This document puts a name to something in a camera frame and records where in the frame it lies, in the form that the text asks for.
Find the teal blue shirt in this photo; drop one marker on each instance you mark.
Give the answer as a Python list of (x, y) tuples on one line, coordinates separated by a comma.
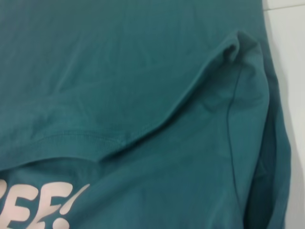
[(131, 95)]

